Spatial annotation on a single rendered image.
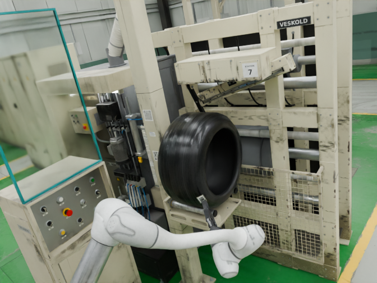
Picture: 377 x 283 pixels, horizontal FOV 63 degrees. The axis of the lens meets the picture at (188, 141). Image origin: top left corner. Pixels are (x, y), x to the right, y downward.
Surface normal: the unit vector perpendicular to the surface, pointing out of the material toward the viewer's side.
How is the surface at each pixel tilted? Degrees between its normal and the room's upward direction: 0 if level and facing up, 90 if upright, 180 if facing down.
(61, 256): 90
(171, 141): 45
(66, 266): 90
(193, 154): 66
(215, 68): 90
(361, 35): 90
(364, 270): 0
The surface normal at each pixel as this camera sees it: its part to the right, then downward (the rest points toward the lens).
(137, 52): -0.57, 0.39
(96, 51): 0.73, 0.11
